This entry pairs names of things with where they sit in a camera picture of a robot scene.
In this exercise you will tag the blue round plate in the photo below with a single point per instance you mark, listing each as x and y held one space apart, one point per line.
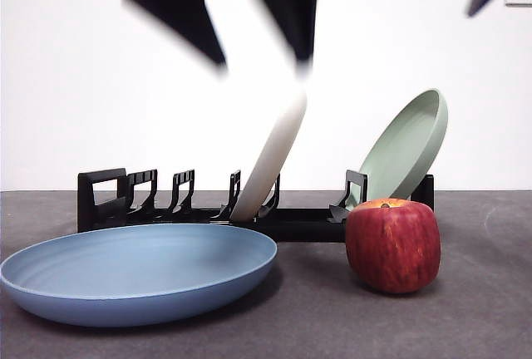
124 259

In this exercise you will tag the white round plate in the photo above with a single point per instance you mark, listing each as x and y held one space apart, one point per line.
270 168

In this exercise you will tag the black plate rack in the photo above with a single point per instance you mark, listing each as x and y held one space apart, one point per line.
307 228

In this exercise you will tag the red apple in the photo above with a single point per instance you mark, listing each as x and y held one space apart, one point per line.
392 247

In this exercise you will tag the green round plate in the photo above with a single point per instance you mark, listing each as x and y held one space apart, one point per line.
403 155

